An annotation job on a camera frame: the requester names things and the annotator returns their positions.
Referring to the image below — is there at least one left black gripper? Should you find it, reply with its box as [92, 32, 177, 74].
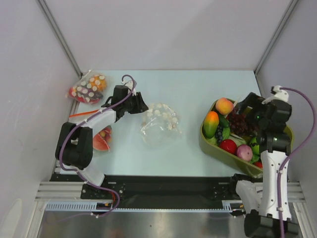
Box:
[122, 92, 148, 115]

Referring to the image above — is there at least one red fake grape bunch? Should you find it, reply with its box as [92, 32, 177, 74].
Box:
[227, 109, 248, 137]

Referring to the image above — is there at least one polka dot zip bag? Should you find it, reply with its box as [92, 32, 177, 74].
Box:
[140, 103, 183, 148]
[66, 70, 113, 105]

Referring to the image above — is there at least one fake peach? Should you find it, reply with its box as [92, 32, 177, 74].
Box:
[215, 98, 234, 116]

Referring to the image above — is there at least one green fake cucumber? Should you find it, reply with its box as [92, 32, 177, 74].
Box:
[218, 114, 230, 128]

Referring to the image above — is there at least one fake mango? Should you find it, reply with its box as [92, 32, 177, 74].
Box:
[203, 111, 219, 138]

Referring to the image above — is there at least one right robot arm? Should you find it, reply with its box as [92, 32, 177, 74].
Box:
[228, 90, 299, 238]

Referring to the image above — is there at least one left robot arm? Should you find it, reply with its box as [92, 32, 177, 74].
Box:
[55, 85, 149, 198]

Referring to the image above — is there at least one orange zipper clear bag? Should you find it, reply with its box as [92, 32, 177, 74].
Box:
[69, 110, 112, 151]

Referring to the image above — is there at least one dark fake grape bunch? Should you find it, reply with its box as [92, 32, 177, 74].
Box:
[214, 125, 223, 144]

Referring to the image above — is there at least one red fake apple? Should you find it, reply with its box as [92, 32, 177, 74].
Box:
[219, 139, 237, 155]

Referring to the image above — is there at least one pink fake onion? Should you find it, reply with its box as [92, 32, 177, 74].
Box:
[236, 144, 253, 162]

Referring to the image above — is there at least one green fake lettuce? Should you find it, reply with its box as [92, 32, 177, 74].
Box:
[206, 136, 218, 146]

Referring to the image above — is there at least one red fake tomato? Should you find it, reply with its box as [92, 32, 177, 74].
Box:
[254, 161, 263, 169]

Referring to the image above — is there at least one olive green plastic bin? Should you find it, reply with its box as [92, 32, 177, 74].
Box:
[199, 98, 292, 178]

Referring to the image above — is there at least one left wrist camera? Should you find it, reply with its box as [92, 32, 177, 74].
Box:
[121, 80, 136, 96]

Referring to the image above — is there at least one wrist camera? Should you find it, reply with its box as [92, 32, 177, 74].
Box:
[262, 85, 289, 104]
[121, 80, 136, 96]

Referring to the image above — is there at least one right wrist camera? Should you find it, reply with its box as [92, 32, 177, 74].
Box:
[262, 85, 289, 104]

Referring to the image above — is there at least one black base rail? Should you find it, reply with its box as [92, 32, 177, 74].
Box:
[49, 173, 289, 210]

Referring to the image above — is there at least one right aluminium frame post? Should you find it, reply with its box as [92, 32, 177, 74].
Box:
[254, 0, 301, 76]

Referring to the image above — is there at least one aluminium frame post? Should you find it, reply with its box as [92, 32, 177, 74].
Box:
[35, 0, 83, 78]
[254, 0, 301, 76]

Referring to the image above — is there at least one left aluminium frame post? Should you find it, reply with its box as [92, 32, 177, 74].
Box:
[35, 0, 83, 78]

